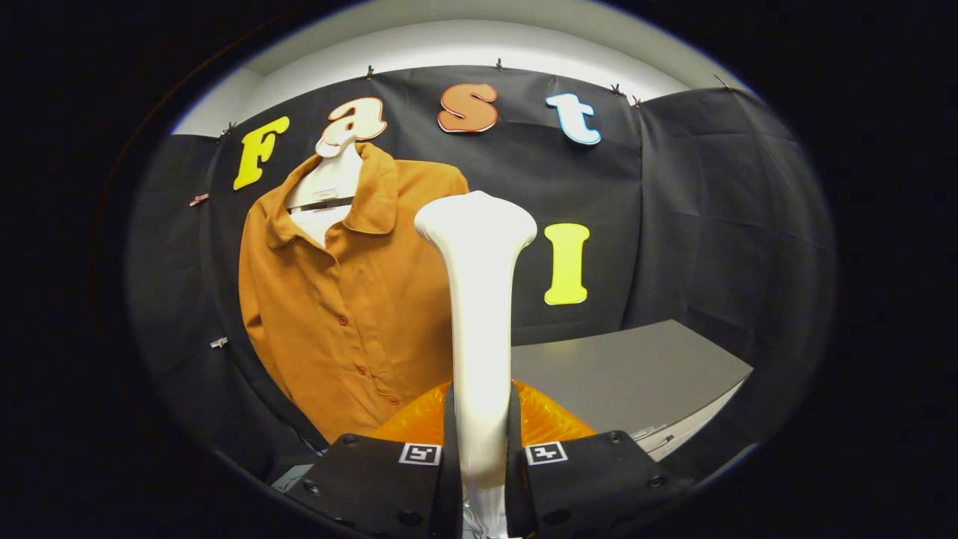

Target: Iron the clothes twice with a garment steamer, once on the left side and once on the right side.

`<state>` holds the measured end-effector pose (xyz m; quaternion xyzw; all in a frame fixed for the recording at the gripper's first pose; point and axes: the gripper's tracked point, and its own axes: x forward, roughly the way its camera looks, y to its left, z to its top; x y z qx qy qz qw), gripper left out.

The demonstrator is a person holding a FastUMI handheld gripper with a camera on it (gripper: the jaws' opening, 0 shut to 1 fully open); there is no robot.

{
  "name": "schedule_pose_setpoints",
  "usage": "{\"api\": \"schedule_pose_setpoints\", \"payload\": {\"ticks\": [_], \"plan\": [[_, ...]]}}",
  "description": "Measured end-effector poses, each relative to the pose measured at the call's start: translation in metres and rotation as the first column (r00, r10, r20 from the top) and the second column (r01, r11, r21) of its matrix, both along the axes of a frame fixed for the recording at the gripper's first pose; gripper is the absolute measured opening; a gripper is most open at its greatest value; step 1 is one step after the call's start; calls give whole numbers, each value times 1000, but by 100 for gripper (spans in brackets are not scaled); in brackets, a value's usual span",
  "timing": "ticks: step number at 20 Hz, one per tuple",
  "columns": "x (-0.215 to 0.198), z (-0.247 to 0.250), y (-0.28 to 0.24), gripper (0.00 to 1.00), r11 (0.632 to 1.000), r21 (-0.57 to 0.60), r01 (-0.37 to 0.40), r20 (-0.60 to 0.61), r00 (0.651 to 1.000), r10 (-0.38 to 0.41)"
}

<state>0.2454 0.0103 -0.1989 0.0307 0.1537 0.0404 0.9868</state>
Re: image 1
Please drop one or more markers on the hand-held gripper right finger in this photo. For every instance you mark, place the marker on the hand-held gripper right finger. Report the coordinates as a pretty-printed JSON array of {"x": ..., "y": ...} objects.
[{"x": 516, "y": 486}]

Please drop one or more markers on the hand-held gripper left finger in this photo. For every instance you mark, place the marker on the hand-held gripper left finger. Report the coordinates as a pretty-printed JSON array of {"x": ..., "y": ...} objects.
[{"x": 451, "y": 486}]

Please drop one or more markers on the white garment steamer head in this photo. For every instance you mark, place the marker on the white garment steamer head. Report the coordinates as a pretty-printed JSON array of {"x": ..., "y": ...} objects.
[{"x": 479, "y": 337}]

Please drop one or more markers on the orange-brown button shirt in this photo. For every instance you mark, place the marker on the orange-brown button shirt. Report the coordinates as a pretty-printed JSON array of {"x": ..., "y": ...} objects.
[{"x": 352, "y": 299}]

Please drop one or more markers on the grey cabinet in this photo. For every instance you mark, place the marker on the grey cabinet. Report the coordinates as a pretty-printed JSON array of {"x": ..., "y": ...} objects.
[{"x": 629, "y": 374}]

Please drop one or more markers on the black backdrop cloth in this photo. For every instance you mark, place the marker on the black backdrop cloth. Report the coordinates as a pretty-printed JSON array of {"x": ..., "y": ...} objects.
[{"x": 673, "y": 224}]

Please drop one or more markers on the white mannequin torso stand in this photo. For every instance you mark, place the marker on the white mannequin torso stand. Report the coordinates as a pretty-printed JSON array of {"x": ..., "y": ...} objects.
[{"x": 329, "y": 180}]

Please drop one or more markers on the pink clip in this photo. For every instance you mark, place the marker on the pink clip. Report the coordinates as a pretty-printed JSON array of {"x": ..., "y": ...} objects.
[{"x": 198, "y": 199}]

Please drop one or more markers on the row of black cloth clips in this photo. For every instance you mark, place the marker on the row of black cloth clips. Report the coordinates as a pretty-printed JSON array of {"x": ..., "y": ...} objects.
[{"x": 369, "y": 72}]

